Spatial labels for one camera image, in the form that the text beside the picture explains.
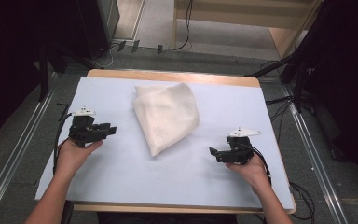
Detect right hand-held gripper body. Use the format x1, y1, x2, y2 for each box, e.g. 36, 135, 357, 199
222, 126, 262, 166

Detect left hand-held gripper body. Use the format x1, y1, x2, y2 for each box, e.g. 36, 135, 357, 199
68, 106, 105, 148

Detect white mesh laundry bag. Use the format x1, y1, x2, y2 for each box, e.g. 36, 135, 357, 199
132, 81, 200, 158

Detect person's right hand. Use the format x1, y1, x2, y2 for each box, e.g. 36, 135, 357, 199
225, 153, 272, 194

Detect person's left hand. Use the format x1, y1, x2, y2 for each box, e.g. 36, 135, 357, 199
55, 138, 103, 179

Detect light blue table mat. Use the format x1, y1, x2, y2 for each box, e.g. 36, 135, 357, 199
34, 76, 295, 210

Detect wooden table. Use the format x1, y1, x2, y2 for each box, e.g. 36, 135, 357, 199
36, 68, 297, 216

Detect black metal stand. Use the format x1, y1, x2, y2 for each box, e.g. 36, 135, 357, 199
244, 46, 311, 114

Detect black cabinet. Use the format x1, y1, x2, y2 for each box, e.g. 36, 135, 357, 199
74, 0, 121, 61

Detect dark curtain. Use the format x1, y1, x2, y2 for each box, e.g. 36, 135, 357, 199
0, 0, 90, 147
292, 0, 358, 189

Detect light wooden shelf unit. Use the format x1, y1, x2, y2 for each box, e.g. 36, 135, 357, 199
171, 0, 324, 60

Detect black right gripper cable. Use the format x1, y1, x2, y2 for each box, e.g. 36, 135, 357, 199
245, 143, 273, 185

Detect small black bracket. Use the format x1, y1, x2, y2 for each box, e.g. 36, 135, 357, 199
56, 102, 72, 123

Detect black floor cables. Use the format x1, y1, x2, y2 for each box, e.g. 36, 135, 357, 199
264, 60, 295, 144

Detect white floor cable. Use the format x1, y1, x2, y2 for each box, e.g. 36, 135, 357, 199
89, 42, 119, 70

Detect aluminium floor rail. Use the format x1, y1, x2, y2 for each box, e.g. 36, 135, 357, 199
0, 72, 60, 224
280, 83, 350, 224

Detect black floor cable loop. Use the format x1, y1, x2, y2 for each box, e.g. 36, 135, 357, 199
288, 181, 317, 222

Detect black hanging cable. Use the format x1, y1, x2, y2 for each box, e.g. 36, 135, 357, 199
162, 0, 194, 52

